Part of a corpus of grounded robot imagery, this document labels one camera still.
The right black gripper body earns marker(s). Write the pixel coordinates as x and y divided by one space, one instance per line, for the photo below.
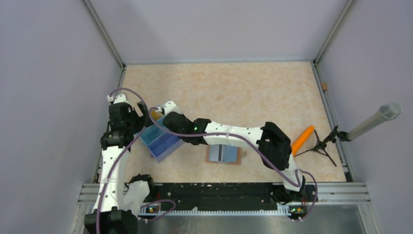
181 115

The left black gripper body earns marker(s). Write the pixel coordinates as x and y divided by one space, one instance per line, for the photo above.
134 122

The light blue card box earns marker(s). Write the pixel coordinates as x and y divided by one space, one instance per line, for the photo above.
153 132

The purple blue card box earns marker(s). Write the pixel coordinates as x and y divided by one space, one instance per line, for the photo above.
164 146

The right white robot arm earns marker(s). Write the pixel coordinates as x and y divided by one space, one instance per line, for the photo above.
268 141

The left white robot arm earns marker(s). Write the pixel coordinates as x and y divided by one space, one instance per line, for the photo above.
116 212

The yellow credit card stack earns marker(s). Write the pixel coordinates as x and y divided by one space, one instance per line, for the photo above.
156 115

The orange carrot toy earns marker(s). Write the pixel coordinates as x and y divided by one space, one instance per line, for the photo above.
297 144

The black microphone tripod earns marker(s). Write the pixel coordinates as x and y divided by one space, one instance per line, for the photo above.
320 146

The small tan block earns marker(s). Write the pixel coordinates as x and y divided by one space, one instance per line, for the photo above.
324 86

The silver microphone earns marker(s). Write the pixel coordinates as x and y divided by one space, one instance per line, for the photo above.
385 113

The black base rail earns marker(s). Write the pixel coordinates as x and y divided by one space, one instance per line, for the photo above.
228 197

